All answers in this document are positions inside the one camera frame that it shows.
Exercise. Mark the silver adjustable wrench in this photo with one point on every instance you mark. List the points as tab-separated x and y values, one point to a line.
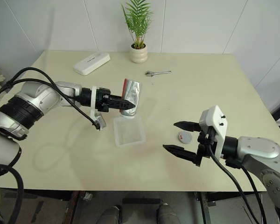
161	72

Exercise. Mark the clear plastic jar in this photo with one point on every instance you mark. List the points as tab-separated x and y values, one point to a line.
133	89

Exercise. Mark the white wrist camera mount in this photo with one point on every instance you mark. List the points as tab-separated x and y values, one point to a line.
215	119
93	98

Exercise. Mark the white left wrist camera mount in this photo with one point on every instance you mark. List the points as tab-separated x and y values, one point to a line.
93	98

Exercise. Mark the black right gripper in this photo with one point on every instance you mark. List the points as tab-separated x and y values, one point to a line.
203	149

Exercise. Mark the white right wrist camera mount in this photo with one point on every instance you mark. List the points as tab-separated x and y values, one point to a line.
215	119

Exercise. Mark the clear plastic box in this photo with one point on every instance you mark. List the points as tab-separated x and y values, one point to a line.
130	135

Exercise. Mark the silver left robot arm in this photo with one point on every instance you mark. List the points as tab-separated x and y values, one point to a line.
32	93

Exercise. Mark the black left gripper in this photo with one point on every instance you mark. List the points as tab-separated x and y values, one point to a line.
102	100

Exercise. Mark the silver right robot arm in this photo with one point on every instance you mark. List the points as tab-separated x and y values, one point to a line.
259	149

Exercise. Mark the small silver bracket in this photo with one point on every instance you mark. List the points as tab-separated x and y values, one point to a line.
88	196

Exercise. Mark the grey round jar lid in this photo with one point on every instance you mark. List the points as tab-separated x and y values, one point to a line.
185	137

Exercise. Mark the dark rounded shape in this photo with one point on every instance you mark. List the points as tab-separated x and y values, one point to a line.
166	214
110	215

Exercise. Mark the cream ribbed plant pot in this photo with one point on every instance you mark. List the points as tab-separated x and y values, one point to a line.
138	56

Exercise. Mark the green leafy plant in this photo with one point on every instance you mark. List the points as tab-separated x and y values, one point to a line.
138	39

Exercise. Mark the black metal table frame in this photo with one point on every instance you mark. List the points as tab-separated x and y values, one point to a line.
205	210

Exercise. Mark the white rectangular case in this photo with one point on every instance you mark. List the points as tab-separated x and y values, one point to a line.
91	63

